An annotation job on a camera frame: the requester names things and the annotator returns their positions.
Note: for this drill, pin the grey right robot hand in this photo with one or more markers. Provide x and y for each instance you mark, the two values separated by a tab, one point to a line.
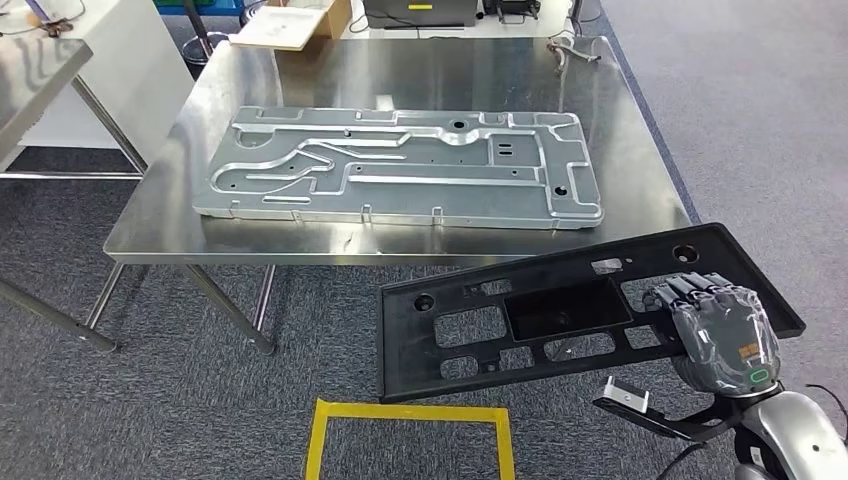
725	338

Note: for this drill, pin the black plastic panel part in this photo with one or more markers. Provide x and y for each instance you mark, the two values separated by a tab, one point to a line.
411	358

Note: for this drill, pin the stainless steel workbench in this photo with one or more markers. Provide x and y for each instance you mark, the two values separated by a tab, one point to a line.
397	73

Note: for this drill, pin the stamped metal panel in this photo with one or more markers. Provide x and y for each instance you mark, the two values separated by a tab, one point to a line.
430	199

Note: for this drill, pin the black desktop device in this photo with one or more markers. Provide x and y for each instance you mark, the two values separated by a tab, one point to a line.
513	8

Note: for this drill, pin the yellow floor tape square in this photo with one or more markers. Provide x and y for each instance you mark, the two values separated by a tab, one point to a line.
318	437

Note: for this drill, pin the cardboard box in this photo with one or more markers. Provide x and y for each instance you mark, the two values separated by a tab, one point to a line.
291	26

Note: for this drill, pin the chrome stool base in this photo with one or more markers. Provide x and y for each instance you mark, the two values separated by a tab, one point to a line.
202	43

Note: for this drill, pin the blue storage rack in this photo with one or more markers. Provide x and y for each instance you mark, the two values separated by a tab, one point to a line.
199	5

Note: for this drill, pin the white cabinet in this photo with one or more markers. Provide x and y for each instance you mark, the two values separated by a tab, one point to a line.
132	79

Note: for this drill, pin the small steel table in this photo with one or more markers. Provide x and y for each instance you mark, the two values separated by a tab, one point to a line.
33	86

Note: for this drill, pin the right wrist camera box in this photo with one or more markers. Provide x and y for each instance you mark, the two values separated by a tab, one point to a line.
629	401

